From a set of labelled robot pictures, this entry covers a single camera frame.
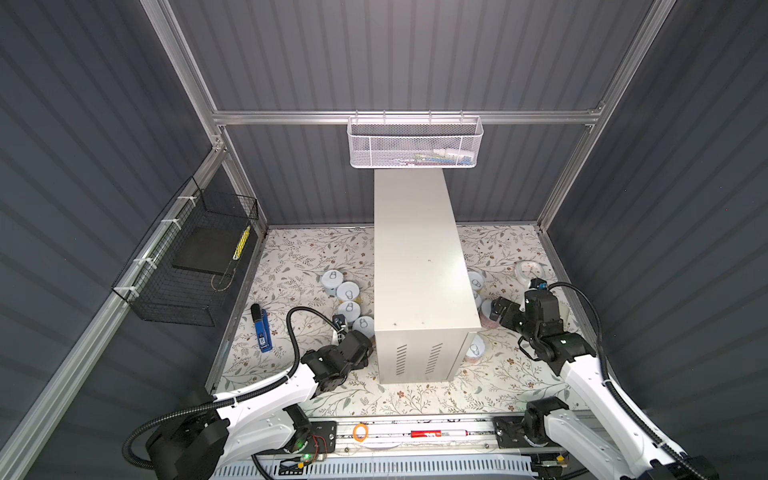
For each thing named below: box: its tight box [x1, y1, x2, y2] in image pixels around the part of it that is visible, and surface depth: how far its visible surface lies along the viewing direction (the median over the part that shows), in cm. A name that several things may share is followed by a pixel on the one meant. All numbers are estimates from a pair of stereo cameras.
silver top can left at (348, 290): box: [336, 280, 360, 301], surface depth 98 cm
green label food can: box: [465, 334, 486, 364], surface depth 84 cm
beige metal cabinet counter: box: [374, 169, 481, 384], surface depth 72 cm
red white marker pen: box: [410, 429, 469, 438], surface depth 75 cm
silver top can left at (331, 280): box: [320, 269, 344, 296], surface depth 101 cm
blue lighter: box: [250, 303, 273, 353], surface depth 92 cm
